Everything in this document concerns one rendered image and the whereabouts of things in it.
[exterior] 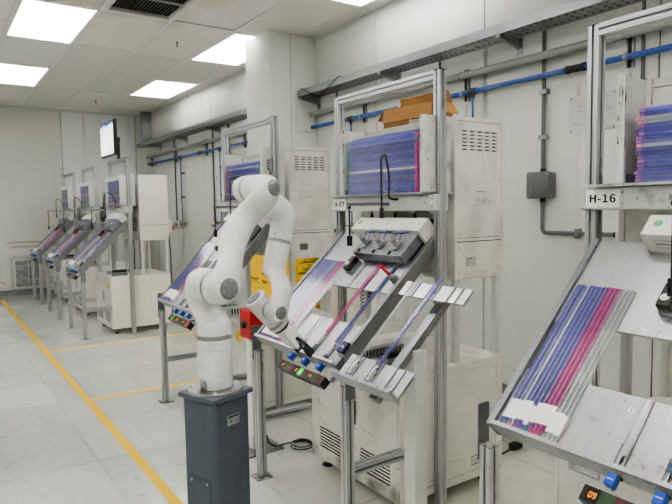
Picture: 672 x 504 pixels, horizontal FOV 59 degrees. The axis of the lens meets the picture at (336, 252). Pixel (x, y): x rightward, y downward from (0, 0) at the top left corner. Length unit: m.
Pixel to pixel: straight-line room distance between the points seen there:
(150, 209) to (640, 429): 5.90
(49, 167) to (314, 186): 7.39
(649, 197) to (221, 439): 1.55
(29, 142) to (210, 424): 9.04
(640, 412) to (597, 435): 0.11
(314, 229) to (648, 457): 2.78
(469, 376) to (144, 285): 4.70
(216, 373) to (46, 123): 9.07
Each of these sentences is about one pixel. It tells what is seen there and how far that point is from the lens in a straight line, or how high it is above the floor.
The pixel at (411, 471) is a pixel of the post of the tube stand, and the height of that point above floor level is 0.37.
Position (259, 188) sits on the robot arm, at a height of 1.40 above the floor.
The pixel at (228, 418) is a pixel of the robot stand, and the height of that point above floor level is 0.62.
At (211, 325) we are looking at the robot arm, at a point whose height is 0.94.
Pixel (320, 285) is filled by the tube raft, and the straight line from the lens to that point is 2.84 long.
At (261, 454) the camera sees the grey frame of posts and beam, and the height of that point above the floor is 0.12.
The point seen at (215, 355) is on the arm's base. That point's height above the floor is 0.83.
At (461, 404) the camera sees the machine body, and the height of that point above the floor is 0.43.
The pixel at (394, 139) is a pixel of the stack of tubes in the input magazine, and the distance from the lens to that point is 2.69.
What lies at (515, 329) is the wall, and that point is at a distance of 4.23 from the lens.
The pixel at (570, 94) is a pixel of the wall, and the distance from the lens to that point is 3.97.
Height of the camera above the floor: 1.33
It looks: 4 degrees down
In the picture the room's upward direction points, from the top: 1 degrees counter-clockwise
